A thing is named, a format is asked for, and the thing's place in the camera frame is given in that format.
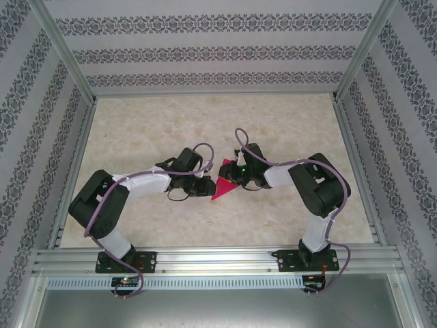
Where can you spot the thin aluminium back rail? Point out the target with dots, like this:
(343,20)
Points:
(215,93)

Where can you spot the aluminium side rail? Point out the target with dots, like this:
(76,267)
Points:
(347,136)
(83,136)

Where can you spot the aluminium mounting rail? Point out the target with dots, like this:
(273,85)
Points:
(218,261)

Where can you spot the short aluminium frame strut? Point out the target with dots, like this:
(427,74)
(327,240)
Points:
(408,304)
(29,304)

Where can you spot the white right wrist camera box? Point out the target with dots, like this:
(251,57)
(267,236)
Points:
(240,159)

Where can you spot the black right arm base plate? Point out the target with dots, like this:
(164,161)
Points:
(285,261)

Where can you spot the grey metal sheet panel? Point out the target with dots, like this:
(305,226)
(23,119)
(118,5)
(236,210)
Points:
(218,311)

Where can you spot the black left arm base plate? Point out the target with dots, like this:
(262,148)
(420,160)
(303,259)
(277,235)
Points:
(150,261)

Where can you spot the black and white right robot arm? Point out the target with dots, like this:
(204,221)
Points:
(317,188)

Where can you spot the aluminium frame post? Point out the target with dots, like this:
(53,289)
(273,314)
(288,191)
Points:
(64,48)
(364,48)

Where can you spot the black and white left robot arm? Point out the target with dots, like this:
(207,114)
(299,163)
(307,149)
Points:
(99,208)

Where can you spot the pink paper sheet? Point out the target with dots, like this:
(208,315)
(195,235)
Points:
(222,189)

